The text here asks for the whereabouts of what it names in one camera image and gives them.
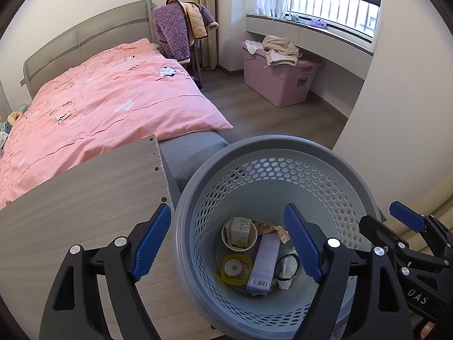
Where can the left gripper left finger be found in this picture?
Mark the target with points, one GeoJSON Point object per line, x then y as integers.
{"type": "Point", "coordinates": [74, 310]}

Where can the grey bed headboard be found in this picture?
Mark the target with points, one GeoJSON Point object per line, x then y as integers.
{"type": "Point", "coordinates": [123, 24]}

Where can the purple quilted jacket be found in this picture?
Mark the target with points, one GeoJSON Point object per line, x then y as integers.
{"type": "Point", "coordinates": [177, 26]}

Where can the red patterned snack bag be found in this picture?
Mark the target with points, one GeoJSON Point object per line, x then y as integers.
{"type": "Point", "coordinates": [264, 227]}

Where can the black hair band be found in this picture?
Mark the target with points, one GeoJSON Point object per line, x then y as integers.
{"type": "Point", "coordinates": [286, 267]}

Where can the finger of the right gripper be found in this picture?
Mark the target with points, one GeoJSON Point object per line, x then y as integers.
{"type": "Point", "coordinates": [413, 220]}
{"type": "Point", "coordinates": [377, 233]}

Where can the pink storage box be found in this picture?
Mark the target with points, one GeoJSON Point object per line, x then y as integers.
{"type": "Point", "coordinates": [282, 85]}

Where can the grey mattress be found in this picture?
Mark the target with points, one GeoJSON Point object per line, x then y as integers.
{"type": "Point", "coordinates": [183, 156]}

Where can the cream paper cup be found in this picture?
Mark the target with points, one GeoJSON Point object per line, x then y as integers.
{"type": "Point", "coordinates": [239, 234]}

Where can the yellow plush toy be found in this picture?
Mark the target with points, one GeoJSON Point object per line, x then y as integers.
{"type": "Point", "coordinates": [13, 117]}

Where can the beige clothes on box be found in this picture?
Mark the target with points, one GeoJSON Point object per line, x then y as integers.
{"type": "Point", "coordinates": [278, 50]}

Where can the light blue crumpled clothes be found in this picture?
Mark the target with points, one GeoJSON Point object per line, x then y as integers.
{"type": "Point", "coordinates": [4, 133]}

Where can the beige curtain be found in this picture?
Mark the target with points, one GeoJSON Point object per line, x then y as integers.
{"type": "Point", "coordinates": [209, 50]}

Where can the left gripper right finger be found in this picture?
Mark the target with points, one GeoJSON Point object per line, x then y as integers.
{"type": "Point", "coordinates": [378, 310]}

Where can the pink duvet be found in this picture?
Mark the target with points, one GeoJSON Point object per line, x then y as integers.
{"type": "Point", "coordinates": [121, 95]}

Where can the grey perforated trash basket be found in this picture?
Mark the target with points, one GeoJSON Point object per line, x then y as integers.
{"type": "Point", "coordinates": [256, 179]}

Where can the white plastic bottle cap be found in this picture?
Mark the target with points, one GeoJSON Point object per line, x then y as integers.
{"type": "Point", "coordinates": [233, 268]}

